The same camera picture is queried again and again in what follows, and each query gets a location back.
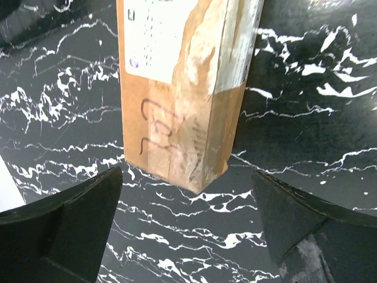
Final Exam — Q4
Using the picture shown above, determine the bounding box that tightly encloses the brown cardboard express box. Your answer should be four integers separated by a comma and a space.
117, 0, 263, 193

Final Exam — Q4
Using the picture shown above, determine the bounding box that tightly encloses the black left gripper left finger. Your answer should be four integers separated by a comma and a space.
1, 167, 123, 282

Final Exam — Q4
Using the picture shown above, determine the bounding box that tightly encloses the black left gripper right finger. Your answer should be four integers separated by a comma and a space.
252, 171, 376, 282

